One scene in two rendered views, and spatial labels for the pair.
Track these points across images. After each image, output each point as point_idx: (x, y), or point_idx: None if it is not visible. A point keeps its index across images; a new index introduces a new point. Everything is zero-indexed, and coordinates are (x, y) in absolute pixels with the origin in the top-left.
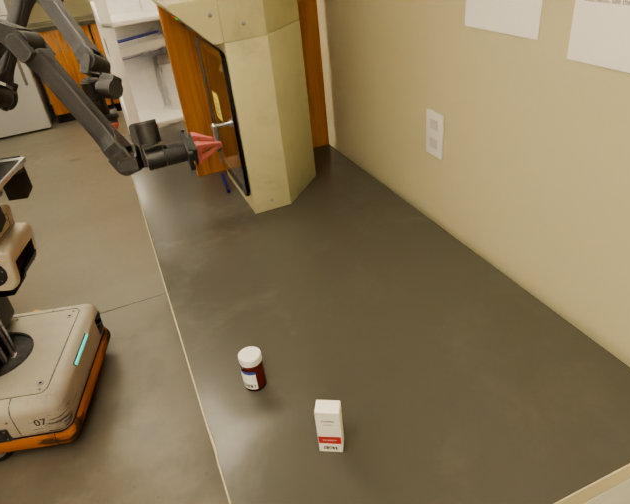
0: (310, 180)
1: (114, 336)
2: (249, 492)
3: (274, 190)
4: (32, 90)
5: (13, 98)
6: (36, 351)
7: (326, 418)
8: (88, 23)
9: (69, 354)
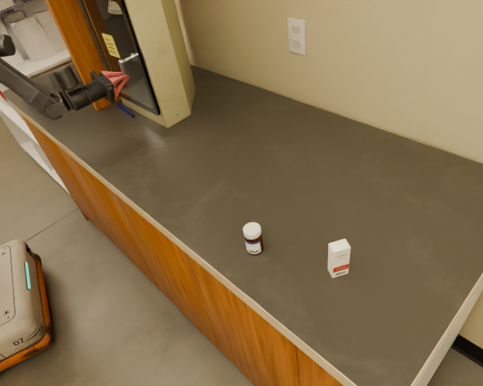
0: (194, 93)
1: (42, 258)
2: (303, 323)
3: (178, 106)
4: None
5: None
6: None
7: (341, 253)
8: None
9: (20, 282)
